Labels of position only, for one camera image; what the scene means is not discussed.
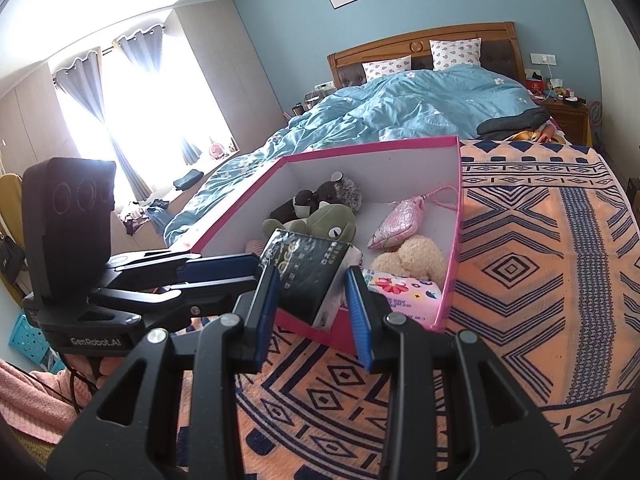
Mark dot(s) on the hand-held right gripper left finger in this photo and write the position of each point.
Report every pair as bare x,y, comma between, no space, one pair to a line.
265,320

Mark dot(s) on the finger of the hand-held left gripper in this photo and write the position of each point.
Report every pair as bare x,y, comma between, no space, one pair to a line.
225,266
200,300

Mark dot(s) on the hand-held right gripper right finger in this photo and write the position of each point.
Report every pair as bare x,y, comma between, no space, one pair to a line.
362,320

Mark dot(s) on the pink knitted plush toy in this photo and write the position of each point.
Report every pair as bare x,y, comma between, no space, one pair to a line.
255,246

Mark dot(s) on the white floral tissue pack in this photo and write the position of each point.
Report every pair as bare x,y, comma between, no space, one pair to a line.
405,297

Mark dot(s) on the black tissue pack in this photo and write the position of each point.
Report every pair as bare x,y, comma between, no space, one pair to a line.
310,270

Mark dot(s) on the beige fluffy plush toy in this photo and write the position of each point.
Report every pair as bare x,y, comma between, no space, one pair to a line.
415,257

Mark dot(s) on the green frog plush toy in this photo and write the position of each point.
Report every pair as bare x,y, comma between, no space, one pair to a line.
332,220

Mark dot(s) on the brown monkey plush toy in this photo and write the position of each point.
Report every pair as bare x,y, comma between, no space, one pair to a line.
340,192

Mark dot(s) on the pink cardboard box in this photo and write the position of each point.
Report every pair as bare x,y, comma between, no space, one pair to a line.
390,175

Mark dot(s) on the person's left forearm pink sleeve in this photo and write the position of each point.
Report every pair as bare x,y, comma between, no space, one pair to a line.
35,400

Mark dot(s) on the person's left hand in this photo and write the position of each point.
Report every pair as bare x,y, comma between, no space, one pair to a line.
107,370

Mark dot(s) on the black bag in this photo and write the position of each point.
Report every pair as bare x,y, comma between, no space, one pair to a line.
11,260

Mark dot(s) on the crumpled blue clothes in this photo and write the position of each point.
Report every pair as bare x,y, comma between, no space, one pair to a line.
150,215

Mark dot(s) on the dark pouch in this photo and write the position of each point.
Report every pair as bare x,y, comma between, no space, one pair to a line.
189,180

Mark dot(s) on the light blue plastic basket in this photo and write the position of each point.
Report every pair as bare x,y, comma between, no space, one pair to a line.
25,340

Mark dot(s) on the small pink fan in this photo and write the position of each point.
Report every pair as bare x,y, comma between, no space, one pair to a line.
216,150

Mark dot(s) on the grey blue curtain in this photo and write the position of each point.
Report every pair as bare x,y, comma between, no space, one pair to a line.
80,90
145,60

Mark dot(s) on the orange patterned blanket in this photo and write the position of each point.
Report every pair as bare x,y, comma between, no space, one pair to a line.
525,260

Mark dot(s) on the blue floral duvet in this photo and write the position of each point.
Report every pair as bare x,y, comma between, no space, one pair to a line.
400,105

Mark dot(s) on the yellow printed cloth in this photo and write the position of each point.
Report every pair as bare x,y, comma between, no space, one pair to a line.
525,136

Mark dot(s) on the folded grey clothes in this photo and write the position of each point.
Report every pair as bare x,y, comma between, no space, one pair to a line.
510,122

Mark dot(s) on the white pillow with pink print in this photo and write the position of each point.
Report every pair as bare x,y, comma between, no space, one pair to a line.
387,69
455,54

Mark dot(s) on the wooden bed headboard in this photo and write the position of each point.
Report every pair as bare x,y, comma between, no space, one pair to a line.
400,45

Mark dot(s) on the cluttered wooden nightstand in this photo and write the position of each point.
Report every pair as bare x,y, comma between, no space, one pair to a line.
570,120

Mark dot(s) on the white wall socket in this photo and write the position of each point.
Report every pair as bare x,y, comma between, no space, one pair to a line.
325,85
543,58

